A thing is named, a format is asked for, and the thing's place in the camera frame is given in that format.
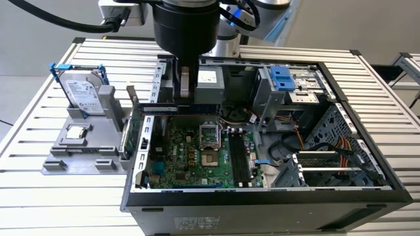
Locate blue expansion slot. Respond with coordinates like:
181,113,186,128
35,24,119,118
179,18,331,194
171,183,226,190

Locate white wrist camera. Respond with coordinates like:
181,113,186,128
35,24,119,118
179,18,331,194
98,4,147,27

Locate silver CPU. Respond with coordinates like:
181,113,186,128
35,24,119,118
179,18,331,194
66,127,89,140

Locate metal socket cover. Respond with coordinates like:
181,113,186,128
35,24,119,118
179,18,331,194
199,121,221,150

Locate small aluminium slat table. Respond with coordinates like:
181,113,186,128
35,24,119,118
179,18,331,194
389,52,420,109

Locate green motherboard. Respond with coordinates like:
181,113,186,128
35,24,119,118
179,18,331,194
146,114,267,190

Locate grey metal disk bay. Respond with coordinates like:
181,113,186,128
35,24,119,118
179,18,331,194
273,150,367,188

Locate black PC case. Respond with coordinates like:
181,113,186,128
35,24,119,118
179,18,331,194
121,54,415,236

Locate black RAM slot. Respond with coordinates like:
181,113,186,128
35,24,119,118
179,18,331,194
237,127,254,188
229,127,245,188

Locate red yellow power wires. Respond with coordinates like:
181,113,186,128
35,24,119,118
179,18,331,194
334,135,354,177

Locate hard disk in blue carrier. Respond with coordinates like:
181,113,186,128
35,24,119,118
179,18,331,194
49,63,111,120

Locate orange wire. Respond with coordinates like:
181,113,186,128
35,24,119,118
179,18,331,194
294,124,305,151

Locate grey power supply unit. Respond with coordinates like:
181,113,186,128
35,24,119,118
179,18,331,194
161,66,226,123

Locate CPU socket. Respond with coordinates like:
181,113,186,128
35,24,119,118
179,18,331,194
201,151,222,168

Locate green graphics card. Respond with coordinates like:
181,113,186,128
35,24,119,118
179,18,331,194
119,85,147,160

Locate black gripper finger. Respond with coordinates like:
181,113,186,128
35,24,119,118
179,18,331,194
174,57,201,105

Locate blue drive latch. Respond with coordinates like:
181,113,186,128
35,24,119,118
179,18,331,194
271,65,295,91

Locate black camera cable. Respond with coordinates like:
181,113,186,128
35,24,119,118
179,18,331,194
6,0,129,34

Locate black cooling fan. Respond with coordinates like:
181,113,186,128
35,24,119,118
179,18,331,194
222,105,253,123

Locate grey parts rack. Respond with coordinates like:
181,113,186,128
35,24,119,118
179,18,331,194
42,85,146,176

